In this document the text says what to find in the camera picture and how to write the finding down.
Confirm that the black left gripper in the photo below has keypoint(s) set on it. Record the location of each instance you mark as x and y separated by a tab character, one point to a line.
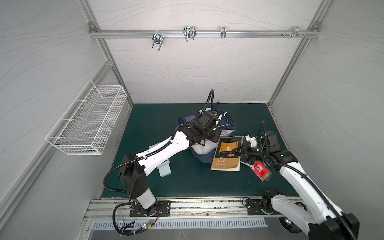
216	133

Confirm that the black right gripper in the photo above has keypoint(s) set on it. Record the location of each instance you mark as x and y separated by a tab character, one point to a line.
246	151

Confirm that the orange brown scroll book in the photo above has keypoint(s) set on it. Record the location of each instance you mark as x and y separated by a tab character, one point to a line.
223	159

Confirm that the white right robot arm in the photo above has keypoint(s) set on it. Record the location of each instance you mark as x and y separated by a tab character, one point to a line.
320	218

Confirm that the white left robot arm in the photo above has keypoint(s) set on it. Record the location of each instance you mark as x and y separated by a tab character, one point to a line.
130	177

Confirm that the blue passport booklet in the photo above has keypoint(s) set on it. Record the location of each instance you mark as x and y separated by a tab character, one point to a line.
249	163

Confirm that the red box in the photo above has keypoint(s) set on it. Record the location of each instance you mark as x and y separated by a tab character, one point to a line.
263	173

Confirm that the white green calculator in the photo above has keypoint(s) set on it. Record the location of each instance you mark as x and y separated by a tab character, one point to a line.
164	168

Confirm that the metal clamp hook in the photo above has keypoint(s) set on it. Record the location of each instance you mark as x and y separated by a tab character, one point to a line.
295	34
189	33
223	32
157	39

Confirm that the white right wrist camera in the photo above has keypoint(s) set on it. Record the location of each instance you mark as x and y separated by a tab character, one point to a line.
252	141

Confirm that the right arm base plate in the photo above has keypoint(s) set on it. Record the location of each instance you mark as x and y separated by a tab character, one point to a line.
254	207

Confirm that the white wire wall basket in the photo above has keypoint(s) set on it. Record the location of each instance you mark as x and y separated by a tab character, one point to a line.
85	127

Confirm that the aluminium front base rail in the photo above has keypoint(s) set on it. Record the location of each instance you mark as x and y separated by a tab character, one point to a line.
180	208

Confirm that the white slotted cable duct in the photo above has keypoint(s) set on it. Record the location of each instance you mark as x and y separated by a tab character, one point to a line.
167	224

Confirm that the aluminium top cross rail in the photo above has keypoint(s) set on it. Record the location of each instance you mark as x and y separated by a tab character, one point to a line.
201	34

